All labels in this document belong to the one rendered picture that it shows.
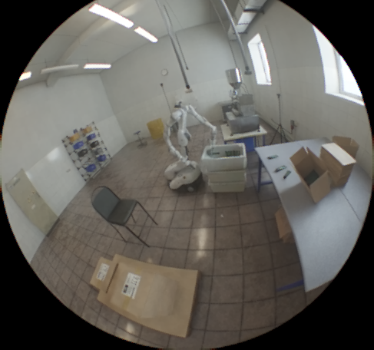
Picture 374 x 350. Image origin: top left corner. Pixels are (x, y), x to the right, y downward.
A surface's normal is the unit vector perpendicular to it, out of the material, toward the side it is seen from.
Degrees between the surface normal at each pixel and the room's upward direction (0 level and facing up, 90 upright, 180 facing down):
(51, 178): 90
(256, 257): 0
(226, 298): 0
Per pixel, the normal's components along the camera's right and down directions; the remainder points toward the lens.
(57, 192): 0.95, -0.15
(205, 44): -0.15, 0.54
